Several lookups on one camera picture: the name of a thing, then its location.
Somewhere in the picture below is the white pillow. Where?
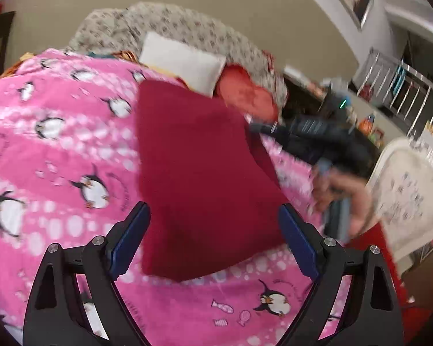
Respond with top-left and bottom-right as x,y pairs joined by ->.
139,31 -> 227,99

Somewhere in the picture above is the blue cloth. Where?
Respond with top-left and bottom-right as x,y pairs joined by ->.
391,65 -> 407,97

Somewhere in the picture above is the person's right hand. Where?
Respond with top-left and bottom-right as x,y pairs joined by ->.
309,170 -> 375,240

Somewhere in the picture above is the dark wooden table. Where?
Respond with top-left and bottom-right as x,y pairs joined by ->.
0,11 -> 16,80

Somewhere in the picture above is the orange patterned cloth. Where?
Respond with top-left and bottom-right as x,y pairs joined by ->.
111,50 -> 145,67

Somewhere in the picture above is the pink penguin print blanket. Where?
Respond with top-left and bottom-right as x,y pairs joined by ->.
0,48 -> 354,346

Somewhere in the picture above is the orange packet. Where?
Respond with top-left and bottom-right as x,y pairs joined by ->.
359,115 -> 376,133

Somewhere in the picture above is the metal railing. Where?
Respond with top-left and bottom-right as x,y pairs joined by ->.
357,48 -> 433,142

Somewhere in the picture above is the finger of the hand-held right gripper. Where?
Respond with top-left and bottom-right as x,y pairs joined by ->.
247,113 -> 293,143

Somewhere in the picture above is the red cushion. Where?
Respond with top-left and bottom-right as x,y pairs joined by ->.
216,64 -> 281,122

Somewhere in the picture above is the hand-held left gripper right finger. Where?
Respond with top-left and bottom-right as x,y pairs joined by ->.
278,203 -> 405,346

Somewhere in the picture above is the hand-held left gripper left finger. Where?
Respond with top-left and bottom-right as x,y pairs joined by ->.
23,201 -> 152,346

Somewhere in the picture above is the white chair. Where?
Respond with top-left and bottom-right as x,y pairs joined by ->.
366,137 -> 433,264

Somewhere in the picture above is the dark sideboard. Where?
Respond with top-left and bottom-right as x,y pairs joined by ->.
281,68 -> 385,149

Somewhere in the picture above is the dark red garment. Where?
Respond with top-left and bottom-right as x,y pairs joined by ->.
135,79 -> 293,284

